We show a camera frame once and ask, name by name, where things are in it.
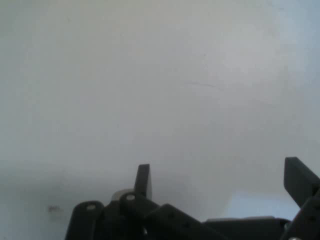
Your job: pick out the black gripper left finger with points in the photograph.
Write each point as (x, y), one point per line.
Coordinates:
(130, 215)

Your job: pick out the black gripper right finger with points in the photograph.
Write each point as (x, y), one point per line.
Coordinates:
(303, 185)

